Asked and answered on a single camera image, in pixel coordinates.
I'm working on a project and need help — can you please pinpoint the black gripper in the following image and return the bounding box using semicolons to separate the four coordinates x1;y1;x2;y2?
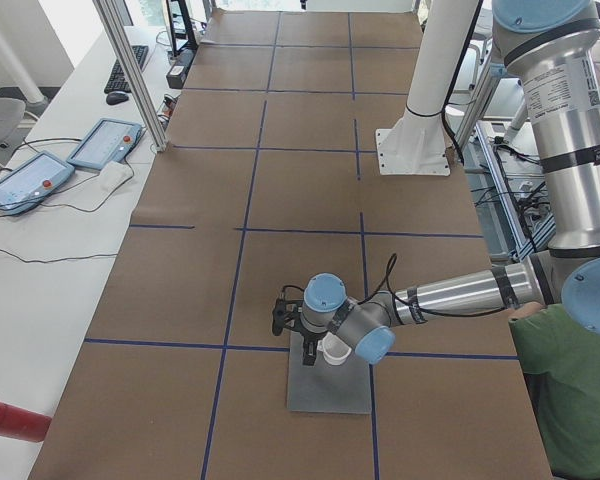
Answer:
301;328;328;366

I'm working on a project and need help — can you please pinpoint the white plastic cup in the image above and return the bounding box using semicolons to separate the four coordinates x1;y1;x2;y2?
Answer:
321;333;351;366

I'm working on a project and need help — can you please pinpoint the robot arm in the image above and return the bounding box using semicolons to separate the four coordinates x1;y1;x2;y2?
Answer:
272;1;600;365

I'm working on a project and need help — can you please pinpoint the grey closed laptop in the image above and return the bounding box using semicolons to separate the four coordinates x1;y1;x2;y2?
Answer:
287;333;371;414

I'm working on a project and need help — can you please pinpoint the white cloth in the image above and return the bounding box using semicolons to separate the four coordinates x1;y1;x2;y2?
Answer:
97;162;133;193

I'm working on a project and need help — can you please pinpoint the person in green shirt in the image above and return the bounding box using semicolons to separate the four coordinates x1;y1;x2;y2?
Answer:
509;302;600;479

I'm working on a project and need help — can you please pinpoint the teach pendant far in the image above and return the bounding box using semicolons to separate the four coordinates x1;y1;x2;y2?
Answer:
67;118;143;170

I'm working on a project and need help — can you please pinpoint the teach pendant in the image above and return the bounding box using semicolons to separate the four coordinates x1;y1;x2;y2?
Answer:
67;118;143;170
0;151;75;215

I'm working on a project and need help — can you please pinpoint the black computer box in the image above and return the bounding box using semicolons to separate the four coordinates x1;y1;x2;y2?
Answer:
166;49;197;90

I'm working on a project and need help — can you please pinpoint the black computer mouse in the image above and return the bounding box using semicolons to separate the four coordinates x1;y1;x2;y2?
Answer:
105;91;129;106

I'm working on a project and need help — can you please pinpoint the teach pendant near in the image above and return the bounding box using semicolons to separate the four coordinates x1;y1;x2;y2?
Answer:
0;151;75;215

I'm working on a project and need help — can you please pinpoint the red bottle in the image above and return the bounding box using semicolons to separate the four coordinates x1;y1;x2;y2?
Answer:
0;401;52;443

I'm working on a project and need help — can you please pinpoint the black keyboard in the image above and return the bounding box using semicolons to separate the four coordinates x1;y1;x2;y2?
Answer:
103;44;150;94

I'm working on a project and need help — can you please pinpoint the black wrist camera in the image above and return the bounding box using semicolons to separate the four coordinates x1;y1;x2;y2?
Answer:
271;298;302;336

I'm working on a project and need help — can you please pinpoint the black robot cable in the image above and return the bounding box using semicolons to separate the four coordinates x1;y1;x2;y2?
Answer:
359;253;516;317

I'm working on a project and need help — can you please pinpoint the white metal base plate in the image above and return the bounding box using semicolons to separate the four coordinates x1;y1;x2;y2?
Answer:
375;122;450;177

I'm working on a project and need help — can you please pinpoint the white camera mast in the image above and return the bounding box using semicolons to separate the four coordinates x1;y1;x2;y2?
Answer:
403;0;482;129

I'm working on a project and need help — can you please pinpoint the aluminium frame post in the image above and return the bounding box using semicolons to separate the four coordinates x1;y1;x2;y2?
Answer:
93;0;168;152

